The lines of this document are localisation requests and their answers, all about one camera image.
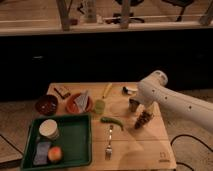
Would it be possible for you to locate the red yellow apple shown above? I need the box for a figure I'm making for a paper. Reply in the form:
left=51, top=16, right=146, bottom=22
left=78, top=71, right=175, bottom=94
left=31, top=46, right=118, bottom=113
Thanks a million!
left=48, top=146, right=63, bottom=163

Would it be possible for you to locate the dark red bowl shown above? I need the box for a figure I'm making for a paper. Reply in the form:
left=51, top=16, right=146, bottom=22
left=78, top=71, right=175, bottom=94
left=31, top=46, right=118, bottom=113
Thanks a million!
left=35, top=94, right=58, bottom=116

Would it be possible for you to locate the green plastic cup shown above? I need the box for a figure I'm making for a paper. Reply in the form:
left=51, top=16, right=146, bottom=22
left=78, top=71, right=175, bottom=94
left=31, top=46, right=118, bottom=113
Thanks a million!
left=94, top=99, right=105, bottom=114

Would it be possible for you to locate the green plastic tray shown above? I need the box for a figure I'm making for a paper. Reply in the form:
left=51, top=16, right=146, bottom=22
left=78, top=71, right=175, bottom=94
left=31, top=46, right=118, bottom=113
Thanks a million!
left=20, top=114, right=92, bottom=171

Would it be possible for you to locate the green chili pepper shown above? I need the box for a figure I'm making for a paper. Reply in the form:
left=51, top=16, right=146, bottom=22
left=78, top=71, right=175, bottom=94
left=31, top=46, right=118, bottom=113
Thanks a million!
left=100, top=117, right=124, bottom=131

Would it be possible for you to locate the purple sponge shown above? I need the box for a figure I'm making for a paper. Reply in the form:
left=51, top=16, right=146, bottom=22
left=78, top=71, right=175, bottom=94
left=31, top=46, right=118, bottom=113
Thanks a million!
left=33, top=141, right=51, bottom=166

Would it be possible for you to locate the dark metal cup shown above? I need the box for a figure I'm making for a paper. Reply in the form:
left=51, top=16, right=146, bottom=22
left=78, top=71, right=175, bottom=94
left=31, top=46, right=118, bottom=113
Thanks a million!
left=129, top=99, right=140, bottom=112

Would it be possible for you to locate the grey folded cloth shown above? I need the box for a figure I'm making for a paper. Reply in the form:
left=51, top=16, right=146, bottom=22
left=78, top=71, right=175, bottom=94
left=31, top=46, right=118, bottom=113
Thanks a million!
left=74, top=91, right=88, bottom=113

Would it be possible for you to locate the white round container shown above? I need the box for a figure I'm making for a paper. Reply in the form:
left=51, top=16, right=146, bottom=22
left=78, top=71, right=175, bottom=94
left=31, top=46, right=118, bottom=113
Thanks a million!
left=39, top=119, right=59, bottom=140

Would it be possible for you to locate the black cable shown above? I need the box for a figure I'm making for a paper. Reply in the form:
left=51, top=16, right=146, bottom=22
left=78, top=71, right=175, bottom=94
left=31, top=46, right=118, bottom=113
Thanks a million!
left=170, top=133, right=213, bottom=171

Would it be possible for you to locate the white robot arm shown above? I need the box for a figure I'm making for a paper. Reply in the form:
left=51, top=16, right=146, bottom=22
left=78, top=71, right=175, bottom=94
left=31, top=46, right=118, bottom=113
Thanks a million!
left=134, top=70, right=213, bottom=134

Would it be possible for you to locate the orange bowl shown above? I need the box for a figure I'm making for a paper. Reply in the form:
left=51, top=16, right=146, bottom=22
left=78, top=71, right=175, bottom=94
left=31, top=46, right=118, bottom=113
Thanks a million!
left=66, top=93, right=93, bottom=114

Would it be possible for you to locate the silver fork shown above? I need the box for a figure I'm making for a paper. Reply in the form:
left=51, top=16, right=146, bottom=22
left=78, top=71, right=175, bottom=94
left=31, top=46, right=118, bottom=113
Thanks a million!
left=105, top=125, right=113, bottom=160

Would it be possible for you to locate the brown grape bunch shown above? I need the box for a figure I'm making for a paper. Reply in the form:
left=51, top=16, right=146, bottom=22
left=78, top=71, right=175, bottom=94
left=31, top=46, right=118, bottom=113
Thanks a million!
left=134, top=111, right=153, bottom=129

